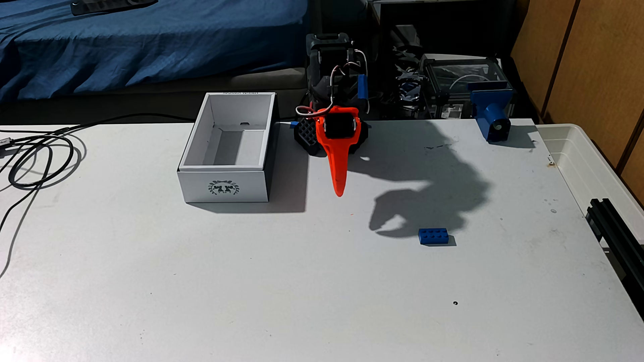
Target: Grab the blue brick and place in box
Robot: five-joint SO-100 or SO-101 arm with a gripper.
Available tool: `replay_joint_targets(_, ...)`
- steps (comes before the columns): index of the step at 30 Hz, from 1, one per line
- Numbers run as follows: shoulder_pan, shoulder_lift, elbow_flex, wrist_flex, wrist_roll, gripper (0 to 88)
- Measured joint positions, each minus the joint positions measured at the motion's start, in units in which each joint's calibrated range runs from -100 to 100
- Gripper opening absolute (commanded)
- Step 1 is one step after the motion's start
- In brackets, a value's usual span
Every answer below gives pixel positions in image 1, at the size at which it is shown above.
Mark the blue toy brick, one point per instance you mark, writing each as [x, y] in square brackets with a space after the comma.
[433, 236]

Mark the white cardboard box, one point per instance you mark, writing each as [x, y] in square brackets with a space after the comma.
[224, 188]

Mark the blue bed sheet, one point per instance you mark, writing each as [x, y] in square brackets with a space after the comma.
[151, 45]

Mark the white plastic bin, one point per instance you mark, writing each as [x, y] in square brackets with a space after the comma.
[583, 166]

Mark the black remote control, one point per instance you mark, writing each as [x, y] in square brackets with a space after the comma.
[110, 6]

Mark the wooden wardrobe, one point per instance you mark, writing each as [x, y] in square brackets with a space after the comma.
[593, 75]

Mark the black aluminium extrusion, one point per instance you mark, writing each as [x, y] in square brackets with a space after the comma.
[616, 236]

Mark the clear enclosure with black frame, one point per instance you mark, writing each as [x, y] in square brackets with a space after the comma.
[453, 75]

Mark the blue printed camera mount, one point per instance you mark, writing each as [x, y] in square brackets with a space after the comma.
[490, 108]

